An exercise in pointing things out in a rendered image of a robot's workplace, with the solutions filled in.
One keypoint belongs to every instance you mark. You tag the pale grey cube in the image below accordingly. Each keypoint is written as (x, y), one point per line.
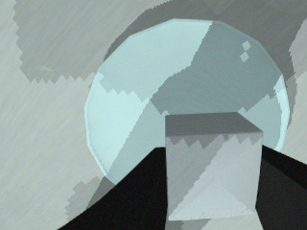
(213, 163)

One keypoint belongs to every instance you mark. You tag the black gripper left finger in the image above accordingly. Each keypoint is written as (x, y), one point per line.
(138, 202)

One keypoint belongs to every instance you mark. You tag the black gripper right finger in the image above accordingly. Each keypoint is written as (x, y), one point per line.
(281, 202)

